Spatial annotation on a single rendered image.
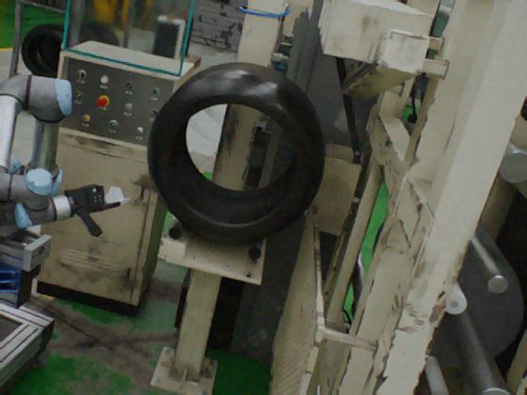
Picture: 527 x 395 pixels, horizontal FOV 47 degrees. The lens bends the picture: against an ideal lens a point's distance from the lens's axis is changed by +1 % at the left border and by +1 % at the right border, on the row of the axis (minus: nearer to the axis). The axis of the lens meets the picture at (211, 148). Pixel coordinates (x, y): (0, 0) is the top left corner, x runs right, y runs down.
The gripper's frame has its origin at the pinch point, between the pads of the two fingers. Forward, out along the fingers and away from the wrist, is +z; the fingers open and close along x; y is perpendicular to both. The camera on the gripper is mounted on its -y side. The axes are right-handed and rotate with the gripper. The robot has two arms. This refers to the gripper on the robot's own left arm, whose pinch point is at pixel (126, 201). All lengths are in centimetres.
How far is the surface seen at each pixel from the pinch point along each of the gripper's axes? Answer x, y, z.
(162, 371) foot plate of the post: 59, -89, 31
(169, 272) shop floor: 131, -69, 76
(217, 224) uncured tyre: -12.6, -11.6, 26.1
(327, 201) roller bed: -13, -13, 75
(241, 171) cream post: 12, 1, 54
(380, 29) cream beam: -75, 43, 43
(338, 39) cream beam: -67, 42, 35
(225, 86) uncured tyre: -24.4, 33.5, 27.5
